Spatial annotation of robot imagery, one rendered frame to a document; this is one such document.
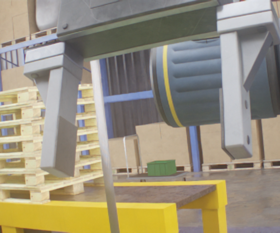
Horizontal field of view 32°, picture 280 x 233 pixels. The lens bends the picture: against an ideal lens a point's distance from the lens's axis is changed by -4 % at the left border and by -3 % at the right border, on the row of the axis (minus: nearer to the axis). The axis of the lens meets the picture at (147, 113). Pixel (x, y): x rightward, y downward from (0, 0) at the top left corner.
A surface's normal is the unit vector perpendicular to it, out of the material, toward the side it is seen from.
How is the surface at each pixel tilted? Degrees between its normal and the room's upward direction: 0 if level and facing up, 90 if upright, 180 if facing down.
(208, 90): 84
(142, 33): 155
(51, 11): 87
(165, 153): 90
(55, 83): 66
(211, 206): 90
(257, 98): 126
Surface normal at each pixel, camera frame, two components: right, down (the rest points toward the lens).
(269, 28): -0.03, 0.92
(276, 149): -0.53, 0.07
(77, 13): -0.42, -0.36
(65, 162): 0.91, -0.14
